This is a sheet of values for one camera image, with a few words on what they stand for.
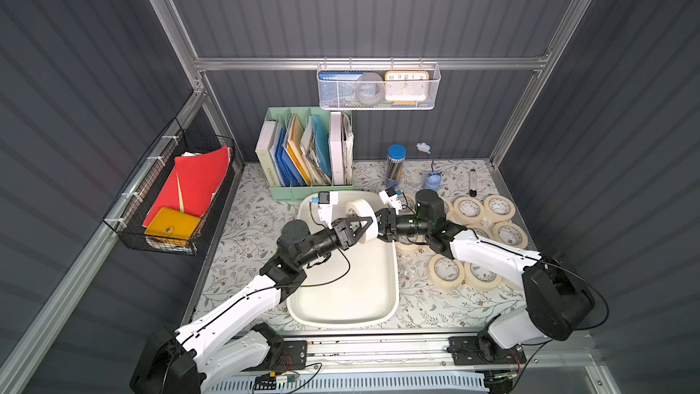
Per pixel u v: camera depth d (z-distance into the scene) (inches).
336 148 36.6
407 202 29.7
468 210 41.4
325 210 25.1
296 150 37.8
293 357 28.9
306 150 37.2
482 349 26.2
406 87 34.9
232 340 22.7
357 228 26.5
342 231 23.6
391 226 26.8
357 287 34.1
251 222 40.2
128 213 24.0
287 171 38.5
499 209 41.3
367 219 25.8
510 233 38.2
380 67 35.0
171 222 25.6
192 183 28.9
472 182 44.5
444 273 35.0
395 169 39.9
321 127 40.3
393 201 29.7
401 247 35.9
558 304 17.6
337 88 33.1
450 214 40.0
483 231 37.7
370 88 35.6
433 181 41.3
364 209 26.7
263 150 35.0
